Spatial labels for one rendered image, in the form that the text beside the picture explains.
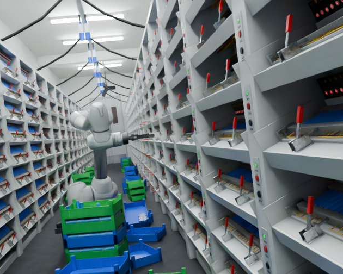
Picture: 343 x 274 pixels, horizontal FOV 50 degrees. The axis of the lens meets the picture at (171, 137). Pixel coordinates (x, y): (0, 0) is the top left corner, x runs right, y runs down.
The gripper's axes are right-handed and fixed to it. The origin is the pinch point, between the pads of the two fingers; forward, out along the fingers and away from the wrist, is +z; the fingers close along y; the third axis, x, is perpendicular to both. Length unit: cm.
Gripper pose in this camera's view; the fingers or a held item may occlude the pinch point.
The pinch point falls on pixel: (154, 135)
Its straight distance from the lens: 233.9
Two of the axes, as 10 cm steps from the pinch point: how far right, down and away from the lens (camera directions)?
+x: -1.2, -9.9, -0.2
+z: 9.8, -1.2, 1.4
